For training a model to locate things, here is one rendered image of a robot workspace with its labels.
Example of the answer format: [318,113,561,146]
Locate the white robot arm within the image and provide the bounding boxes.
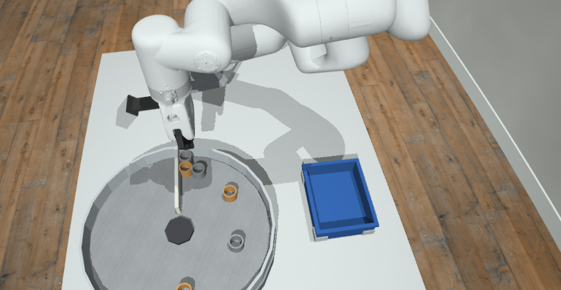
[115,0,430,129]

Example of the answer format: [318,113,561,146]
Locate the grey metal bushing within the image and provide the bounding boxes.
[191,163,206,180]
[229,234,244,253]
[178,150,193,164]

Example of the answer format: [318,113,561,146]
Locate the blue open crate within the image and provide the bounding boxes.
[301,158,379,242]

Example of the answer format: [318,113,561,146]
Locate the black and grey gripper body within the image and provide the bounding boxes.
[151,87,195,142]

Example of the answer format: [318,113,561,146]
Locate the bronze bushing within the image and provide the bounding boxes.
[176,283,193,290]
[178,161,192,178]
[223,185,237,202]

